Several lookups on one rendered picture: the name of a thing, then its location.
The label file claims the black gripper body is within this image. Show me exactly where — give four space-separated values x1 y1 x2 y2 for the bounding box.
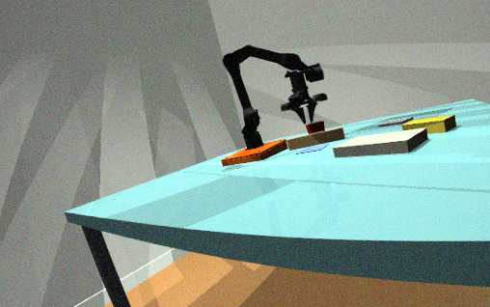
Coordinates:
281 84 327 111

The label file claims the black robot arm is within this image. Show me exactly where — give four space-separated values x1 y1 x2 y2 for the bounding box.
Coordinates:
223 44 324 151

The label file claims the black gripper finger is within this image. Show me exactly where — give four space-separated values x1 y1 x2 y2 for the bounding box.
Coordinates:
307 103 318 123
291 107 306 124

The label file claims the tan wooden bar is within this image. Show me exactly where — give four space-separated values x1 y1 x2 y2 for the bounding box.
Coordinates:
287 127 345 151

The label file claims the yellow flat block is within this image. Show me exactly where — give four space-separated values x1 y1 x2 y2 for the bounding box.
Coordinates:
402 115 456 134

